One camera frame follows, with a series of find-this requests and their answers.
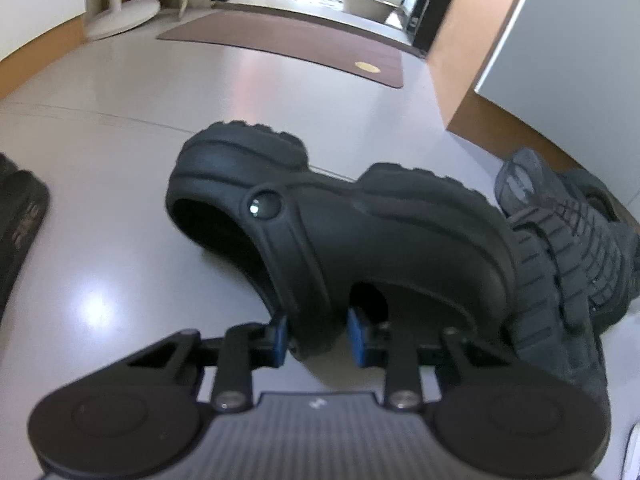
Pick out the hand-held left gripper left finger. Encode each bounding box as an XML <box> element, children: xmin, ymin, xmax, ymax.
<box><xmin>125</xmin><ymin>314</ymin><xmax>291</xmax><ymax>412</ymax></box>

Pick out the beige plastic basin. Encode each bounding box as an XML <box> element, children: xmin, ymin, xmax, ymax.
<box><xmin>339</xmin><ymin>0</ymin><xmax>401</xmax><ymax>24</ymax></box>

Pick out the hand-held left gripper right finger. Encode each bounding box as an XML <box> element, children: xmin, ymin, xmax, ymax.
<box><xmin>346</xmin><ymin>306</ymin><xmax>521</xmax><ymax>412</ymax></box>

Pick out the black printed slide sandal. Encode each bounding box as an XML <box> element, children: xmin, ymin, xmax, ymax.
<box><xmin>0</xmin><ymin>152</ymin><xmax>51</xmax><ymax>323</ymax></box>

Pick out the black chunky clog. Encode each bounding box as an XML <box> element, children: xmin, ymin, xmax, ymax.
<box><xmin>165</xmin><ymin>120</ymin><xmax>521</xmax><ymax>363</ymax></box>

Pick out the black sneaker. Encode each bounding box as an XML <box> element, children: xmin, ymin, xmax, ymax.
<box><xmin>505</xmin><ymin>200</ymin><xmax>636</xmax><ymax>403</ymax></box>
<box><xmin>494</xmin><ymin>147</ymin><xmax>640</xmax><ymax>241</ymax></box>

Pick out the brown door mat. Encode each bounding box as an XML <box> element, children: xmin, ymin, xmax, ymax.
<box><xmin>156</xmin><ymin>10</ymin><xmax>405</xmax><ymax>90</ymax></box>

